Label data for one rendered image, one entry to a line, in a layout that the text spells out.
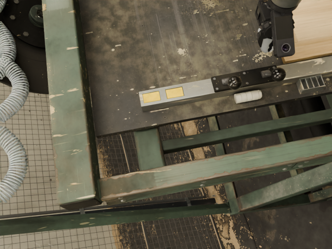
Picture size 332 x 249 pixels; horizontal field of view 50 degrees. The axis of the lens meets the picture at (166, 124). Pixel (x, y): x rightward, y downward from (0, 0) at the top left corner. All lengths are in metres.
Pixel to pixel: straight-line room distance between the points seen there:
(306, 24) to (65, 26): 0.76
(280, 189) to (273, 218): 1.18
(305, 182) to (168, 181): 0.95
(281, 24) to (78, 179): 0.63
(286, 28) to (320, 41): 0.35
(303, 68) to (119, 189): 0.65
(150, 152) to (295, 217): 1.97
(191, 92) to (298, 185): 0.91
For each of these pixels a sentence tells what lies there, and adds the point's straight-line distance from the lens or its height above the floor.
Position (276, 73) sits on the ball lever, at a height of 1.46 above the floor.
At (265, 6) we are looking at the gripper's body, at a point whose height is 1.52.
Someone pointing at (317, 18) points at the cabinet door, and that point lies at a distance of 1.31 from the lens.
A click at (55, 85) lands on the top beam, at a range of 1.07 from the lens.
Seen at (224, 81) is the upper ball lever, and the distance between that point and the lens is 1.06.
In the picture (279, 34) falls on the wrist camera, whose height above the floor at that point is 1.52.
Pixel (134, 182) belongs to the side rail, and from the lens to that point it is 0.97.
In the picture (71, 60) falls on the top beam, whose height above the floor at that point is 1.90.
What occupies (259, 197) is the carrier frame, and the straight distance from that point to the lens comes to 2.00.
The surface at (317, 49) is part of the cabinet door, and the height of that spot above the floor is 1.21.
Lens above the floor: 2.18
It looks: 30 degrees down
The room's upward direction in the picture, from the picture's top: 89 degrees counter-clockwise
